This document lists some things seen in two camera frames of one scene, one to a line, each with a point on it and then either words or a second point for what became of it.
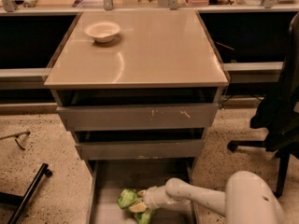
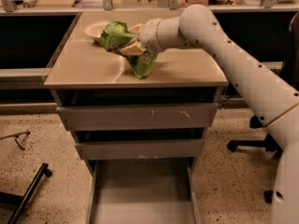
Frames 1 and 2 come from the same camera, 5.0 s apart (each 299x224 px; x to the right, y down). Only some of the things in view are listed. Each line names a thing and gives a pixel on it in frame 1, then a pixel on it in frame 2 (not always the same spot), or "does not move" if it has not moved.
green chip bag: [130, 196] to [114, 35]
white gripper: [150, 198] to [149, 35]
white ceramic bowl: [102, 31] does not move
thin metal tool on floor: [16, 135] does not move
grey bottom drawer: [113, 175] does not move
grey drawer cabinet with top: [138, 90] does not move
